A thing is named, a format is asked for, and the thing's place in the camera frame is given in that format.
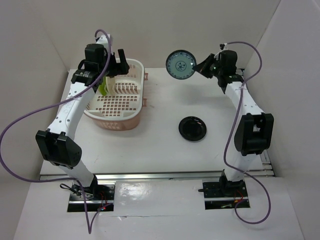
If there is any white pink dish rack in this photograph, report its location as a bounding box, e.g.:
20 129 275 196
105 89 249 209
84 58 148 131

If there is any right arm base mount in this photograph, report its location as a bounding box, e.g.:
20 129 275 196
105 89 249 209
197 182 251 210

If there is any cream plate with black patch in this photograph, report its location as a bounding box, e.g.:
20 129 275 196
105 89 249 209
105 76 116 95

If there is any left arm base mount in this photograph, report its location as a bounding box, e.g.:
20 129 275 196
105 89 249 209
60 183 116 213

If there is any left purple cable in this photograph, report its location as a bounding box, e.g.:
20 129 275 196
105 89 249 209
0 29 116 234

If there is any purple cable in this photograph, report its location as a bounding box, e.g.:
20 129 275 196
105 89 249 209
0 29 116 234
222 40 273 224

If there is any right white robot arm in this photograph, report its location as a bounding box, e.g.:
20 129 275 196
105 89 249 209
192 50 274 197

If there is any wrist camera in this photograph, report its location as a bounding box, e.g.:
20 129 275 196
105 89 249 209
219 43 228 51
95 34 114 55

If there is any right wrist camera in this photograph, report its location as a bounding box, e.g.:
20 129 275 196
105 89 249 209
219 43 228 51

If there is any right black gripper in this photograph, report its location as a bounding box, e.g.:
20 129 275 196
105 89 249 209
192 53 224 79

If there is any blue patterned plate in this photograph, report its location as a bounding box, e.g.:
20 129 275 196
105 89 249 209
165 49 197 80

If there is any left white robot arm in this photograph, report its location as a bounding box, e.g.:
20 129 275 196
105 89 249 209
35 43 130 200

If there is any aluminium rail frame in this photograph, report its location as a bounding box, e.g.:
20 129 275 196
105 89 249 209
37 67 276 183

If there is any lime green plate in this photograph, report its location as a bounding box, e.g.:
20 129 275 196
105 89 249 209
98 76 108 96

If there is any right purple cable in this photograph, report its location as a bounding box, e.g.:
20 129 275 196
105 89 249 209
222 40 273 224

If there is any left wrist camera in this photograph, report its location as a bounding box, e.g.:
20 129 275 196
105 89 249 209
95 34 114 55

